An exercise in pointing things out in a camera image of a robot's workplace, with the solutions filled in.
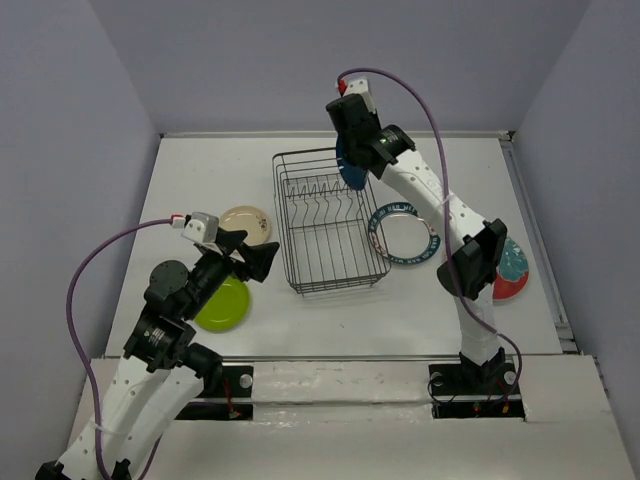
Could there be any cream plate with flower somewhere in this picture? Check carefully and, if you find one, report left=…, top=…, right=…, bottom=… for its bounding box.
left=219, top=206, right=271, bottom=246

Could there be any dark blue plate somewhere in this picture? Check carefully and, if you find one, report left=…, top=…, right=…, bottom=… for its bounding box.
left=335, top=135, right=368, bottom=191

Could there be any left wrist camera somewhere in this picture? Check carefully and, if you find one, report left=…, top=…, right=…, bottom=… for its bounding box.
left=181, top=212, right=219, bottom=245

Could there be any white plate teal lettered rim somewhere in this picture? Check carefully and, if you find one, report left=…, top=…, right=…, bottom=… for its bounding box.
left=367, top=201, right=441, bottom=266

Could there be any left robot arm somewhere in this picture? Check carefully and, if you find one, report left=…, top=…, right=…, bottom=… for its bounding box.
left=36, top=229, right=280, bottom=479

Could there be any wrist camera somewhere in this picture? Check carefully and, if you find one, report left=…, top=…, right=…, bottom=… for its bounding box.
left=181, top=212, right=219, bottom=245
left=336, top=76, right=377, bottom=113

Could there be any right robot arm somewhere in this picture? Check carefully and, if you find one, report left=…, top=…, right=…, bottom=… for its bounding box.
left=326, top=93, right=507, bottom=392

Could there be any wire dish rack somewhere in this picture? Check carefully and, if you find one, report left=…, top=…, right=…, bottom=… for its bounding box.
left=272, top=148, right=391, bottom=295

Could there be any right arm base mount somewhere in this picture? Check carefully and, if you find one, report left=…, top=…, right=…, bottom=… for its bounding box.
left=426, top=348, right=525, bottom=420

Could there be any lime green plate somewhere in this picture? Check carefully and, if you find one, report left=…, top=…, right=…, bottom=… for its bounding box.
left=194, top=277, right=251, bottom=333

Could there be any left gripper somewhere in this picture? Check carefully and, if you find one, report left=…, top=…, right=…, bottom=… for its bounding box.
left=183, top=229, right=281, bottom=318

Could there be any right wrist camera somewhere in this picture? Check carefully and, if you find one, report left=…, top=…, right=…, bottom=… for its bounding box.
left=336, top=76, right=377, bottom=113

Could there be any red and teal plate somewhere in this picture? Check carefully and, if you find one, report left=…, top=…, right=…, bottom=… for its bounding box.
left=493, top=237, right=529, bottom=301

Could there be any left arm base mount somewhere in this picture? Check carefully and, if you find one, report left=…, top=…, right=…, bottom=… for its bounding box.
left=176, top=364, right=254, bottom=421

